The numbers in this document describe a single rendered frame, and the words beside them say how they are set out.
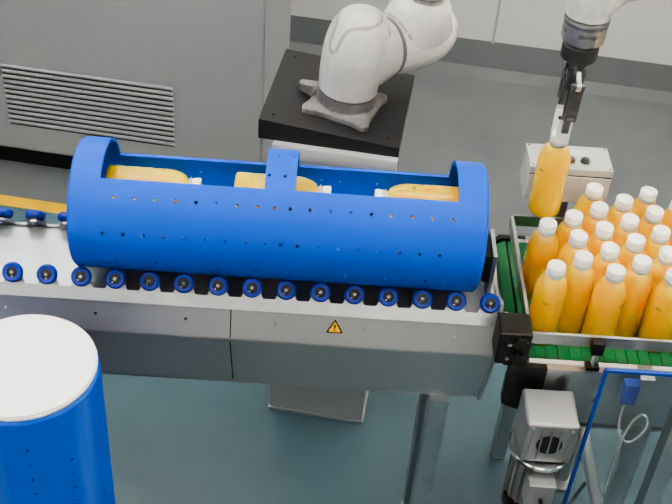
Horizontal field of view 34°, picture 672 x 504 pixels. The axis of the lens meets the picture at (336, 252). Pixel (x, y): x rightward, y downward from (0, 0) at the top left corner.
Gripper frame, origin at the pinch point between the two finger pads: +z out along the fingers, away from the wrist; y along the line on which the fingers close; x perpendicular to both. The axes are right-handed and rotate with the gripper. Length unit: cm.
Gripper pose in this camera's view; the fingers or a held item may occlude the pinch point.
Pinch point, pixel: (562, 125)
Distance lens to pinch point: 238.8
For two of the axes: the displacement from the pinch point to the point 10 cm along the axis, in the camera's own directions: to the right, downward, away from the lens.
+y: -0.3, 6.4, -7.7
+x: 10.0, 0.7, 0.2
